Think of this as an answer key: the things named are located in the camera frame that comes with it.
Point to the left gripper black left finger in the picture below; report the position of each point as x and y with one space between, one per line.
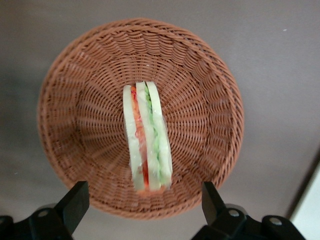
67 210

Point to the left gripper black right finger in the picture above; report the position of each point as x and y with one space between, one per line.
217 212

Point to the triangle sandwich in plastic wrap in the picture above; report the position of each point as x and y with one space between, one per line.
147 140

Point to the round brown wicker basket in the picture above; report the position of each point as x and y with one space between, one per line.
100 125

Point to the cream white plastic tray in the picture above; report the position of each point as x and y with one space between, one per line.
307 215

